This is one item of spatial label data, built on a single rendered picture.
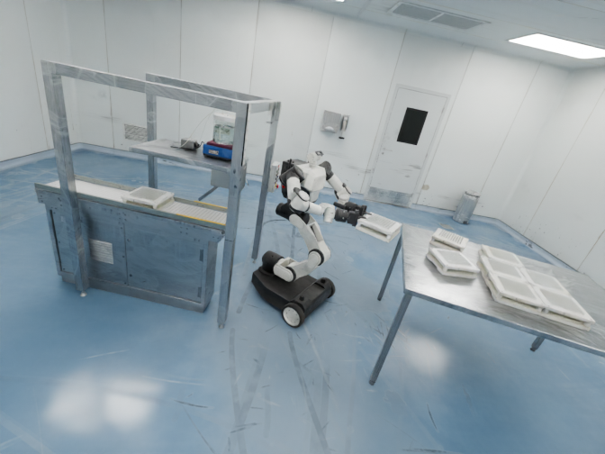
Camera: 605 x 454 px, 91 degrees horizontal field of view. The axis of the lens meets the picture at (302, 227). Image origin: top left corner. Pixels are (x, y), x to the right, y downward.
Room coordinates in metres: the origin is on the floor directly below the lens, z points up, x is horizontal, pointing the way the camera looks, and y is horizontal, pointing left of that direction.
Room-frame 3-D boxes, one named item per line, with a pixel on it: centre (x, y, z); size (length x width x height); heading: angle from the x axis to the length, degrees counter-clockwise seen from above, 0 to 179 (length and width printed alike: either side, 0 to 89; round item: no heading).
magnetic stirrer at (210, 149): (1.93, 0.61, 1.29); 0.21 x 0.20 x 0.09; 179
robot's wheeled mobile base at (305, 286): (2.24, 0.01, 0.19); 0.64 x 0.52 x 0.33; 61
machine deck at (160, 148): (1.89, 0.79, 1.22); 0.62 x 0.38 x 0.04; 89
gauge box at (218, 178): (2.02, 0.58, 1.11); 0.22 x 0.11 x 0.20; 89
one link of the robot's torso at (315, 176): (2.28, 0.07, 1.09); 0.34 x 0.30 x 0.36; 151
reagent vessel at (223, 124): (1.93, 0.61, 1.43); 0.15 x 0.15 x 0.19
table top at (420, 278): (1.85, -1.49, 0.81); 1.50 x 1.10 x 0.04; 78
